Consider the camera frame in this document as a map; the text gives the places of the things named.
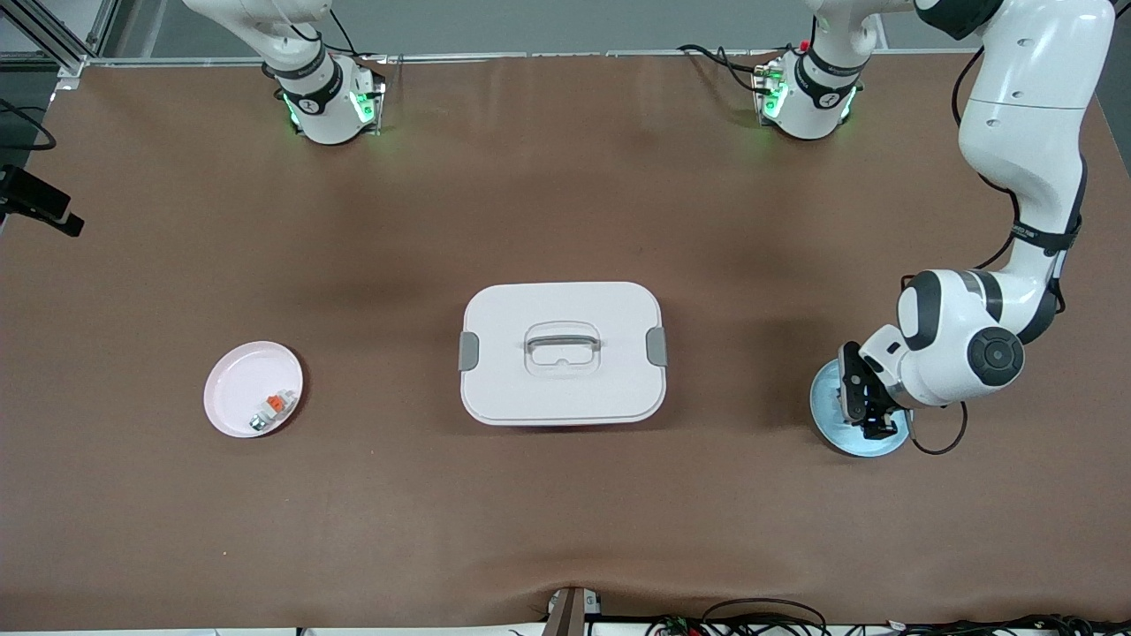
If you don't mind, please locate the light blue round plate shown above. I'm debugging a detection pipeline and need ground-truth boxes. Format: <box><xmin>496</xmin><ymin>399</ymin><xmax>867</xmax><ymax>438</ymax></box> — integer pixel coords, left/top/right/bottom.
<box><xmin>810</xmin><ymin>358</ymin><xmax>914</xmax><ymax>458</ymax></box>

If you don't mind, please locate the pink round plate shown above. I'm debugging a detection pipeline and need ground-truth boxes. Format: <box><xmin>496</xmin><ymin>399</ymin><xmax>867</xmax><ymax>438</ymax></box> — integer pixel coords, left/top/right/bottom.
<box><xmin>203</xmin><ymin>341</ymin><xmax>304</xmax><ymax>439</ymax></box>

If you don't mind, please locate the white lidded storage box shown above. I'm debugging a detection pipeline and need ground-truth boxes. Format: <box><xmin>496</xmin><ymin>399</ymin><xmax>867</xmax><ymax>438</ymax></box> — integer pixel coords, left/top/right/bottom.
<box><xmin>459</xmin><ymin>282</ymin><xmax>668</xmax><ymax>427</ymax></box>

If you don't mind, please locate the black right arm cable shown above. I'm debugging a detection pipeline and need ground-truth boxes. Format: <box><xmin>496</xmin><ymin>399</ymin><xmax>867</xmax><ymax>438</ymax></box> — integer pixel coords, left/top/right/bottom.
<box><xmin>0</xmin><ymin>99</ymin><xmax>56</xmax><ymax>149</ymax></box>

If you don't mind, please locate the aluminium frame profile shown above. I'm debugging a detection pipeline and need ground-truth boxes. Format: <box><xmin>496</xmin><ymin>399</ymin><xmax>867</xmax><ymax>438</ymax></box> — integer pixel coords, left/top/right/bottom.
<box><xmin>0</xmin><ymin>0</ymin><xmax>120</xmax><ymax>80</ymax></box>

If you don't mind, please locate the black looped cable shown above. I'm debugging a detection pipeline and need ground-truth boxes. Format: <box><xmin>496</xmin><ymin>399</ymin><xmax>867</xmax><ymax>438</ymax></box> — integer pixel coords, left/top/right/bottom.
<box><xmin>701</xmin><ymin>598</ymin><xmax>829</xmax><ymax>636</ymax></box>

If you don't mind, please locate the small orange white switch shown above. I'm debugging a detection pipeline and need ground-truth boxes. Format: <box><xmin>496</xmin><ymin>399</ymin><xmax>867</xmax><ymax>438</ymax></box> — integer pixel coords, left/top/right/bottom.
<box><xmin>248</xmin><ymin>393</ymin><xmax>295</xmax><ymax>434</ymax></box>

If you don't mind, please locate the black right base cable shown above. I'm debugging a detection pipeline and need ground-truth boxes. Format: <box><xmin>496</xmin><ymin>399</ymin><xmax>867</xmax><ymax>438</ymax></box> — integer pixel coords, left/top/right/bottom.
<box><xmin>329</xmin><ymin>9</ymin><xmax>385</xmax><ymax>89</ymax></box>

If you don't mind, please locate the black base cable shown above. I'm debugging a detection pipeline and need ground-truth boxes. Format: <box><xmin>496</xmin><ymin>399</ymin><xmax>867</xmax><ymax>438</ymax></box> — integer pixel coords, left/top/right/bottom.
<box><xmin>679</xmin><ymin>42</ymin><xmax>770</xmax><ymax>94</ymax></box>
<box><xmin>329</xmin><ymin>9</ymin><xmax>385</xmax><ymax>89</ymax></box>

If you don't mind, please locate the brown table edge post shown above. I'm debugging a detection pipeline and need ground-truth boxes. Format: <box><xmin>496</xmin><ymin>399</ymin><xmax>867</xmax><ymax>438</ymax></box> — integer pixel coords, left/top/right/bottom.
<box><xmin>543</xmin><ymin>586</ymin><xmax>586</xmax><ymax>636</ymax></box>

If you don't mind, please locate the black left base cable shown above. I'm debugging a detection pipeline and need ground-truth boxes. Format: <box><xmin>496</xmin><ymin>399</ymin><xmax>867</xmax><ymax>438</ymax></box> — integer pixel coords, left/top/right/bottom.
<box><xmin>679</xmin><ymin>42</ymin><xmax>770</xmax><ymax>94</ymax></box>

